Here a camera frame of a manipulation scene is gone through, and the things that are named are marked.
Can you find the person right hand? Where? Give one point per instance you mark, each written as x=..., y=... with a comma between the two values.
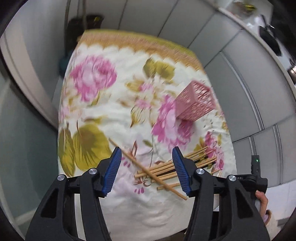
x=264, y=213

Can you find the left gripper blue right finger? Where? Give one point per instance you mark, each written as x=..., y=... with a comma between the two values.
x=223, y=209

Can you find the floral tablecloth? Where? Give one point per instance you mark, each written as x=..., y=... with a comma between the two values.
x=120, y=88

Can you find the black trash bin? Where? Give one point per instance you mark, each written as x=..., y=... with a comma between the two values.
x=74, y=29

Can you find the pink perforated utensil holder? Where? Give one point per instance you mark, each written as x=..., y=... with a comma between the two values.
x=194, y=102

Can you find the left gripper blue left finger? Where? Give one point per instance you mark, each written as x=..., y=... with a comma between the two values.
x=55, y=219

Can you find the black wok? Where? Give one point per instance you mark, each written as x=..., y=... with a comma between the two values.
x=267, y=33

